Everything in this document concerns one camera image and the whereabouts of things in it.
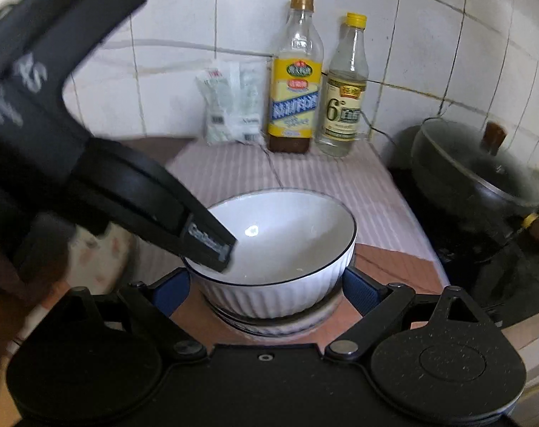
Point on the pink rabbit print plate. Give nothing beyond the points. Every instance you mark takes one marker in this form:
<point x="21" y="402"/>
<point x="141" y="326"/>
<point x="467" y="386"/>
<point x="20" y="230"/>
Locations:
<point x="100" y="262"/>

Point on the striped brown table cloth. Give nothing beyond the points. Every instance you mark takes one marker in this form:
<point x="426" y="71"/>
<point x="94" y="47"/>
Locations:
<point x="296" y="173"/>

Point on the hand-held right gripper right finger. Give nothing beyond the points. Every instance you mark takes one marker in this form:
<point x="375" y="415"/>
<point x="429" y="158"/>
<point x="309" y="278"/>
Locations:
<point x="360" y="291"/>

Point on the black cooking pot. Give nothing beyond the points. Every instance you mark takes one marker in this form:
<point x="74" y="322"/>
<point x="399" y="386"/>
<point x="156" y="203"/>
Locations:
<point x="451" y="207"/>

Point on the glass pot lid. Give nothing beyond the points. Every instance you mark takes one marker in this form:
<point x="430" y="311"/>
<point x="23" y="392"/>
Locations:
<point x="456" y="151"/>

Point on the white ribbed bowl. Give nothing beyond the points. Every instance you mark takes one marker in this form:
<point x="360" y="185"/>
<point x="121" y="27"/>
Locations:
<point x="287" y="231"/>
<point x="273" y="327"/>

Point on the yellow label glass bottle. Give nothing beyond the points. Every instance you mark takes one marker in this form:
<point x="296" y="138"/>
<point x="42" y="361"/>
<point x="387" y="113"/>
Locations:
<point x="294" y="93"/>

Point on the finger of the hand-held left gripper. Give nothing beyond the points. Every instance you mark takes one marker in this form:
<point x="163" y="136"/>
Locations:
<point x="207" y="242"/>

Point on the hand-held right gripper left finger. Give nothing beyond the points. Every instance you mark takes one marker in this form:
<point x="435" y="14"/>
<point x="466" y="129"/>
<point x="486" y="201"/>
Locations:
<point x="177" y="289"/>

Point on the clear vinegar bottle yellow cap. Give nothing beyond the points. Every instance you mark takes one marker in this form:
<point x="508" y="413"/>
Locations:
<point x="342" y="106"/>

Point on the white plastic packet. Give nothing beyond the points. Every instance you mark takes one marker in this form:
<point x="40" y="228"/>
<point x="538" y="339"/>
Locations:
<point x="227" y="98"/>

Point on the black gas stove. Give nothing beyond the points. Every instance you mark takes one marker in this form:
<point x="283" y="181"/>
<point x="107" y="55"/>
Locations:
<point x="474" y="275"/>

